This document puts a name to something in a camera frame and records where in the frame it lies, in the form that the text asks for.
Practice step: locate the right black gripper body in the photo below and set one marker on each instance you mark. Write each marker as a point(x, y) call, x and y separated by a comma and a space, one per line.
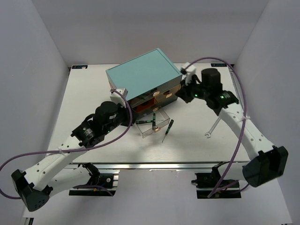
point(194, 91)

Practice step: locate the small precision screwdriver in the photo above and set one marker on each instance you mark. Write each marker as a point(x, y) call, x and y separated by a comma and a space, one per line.
point(144, 121)
point(168, 129)
point(154, 120)

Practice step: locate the clear drawer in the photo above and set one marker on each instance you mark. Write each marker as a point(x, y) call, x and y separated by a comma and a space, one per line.
point(162, 120)

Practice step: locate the silver open-end wrench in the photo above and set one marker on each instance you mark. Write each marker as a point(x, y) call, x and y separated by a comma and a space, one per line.
point(208, 134)

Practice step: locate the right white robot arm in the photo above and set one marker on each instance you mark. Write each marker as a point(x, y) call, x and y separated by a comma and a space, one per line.
point(266, 161)

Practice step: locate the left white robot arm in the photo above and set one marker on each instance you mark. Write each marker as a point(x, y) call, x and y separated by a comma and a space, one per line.
point(38, 183)

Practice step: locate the teal drawer cabinet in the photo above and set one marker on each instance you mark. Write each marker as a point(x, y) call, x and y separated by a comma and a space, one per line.
point(151, 81)

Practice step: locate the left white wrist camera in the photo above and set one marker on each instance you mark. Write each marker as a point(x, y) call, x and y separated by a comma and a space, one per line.
point(118, 96)

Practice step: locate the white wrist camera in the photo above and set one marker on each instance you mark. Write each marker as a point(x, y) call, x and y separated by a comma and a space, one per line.
point(118, 96)
point(188, 70)

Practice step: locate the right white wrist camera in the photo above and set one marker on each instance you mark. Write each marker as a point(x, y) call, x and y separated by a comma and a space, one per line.
point(188, 70)

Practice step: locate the gold middle drawer handle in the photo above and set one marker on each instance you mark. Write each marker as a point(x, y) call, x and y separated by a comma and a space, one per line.
point(156, 129)

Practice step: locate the aluminium table edge rail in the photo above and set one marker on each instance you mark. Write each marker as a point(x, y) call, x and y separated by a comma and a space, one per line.
point(126, 166)

